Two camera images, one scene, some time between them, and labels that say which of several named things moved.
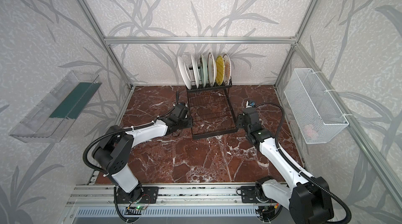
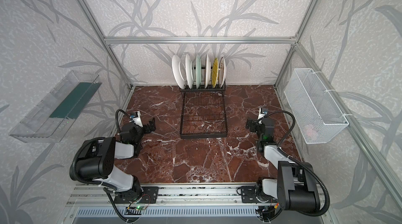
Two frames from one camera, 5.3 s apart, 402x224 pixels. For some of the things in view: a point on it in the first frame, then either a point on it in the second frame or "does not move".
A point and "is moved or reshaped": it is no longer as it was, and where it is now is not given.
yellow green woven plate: x=220 y=70 is moved or reshaped
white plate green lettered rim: x=196 y=71 to x=189 y=71
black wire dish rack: x=211 y=113 is moved or reshaped
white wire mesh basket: x=317 y=117 does not move
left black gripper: x=190 y=122 to x=152 y=126
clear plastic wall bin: x=49 y=122 does not move
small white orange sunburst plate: x=227 y=69 is moved or reshaped
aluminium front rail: x=170 y=195 does not move
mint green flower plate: x=204 y=70 to x=198 y=66
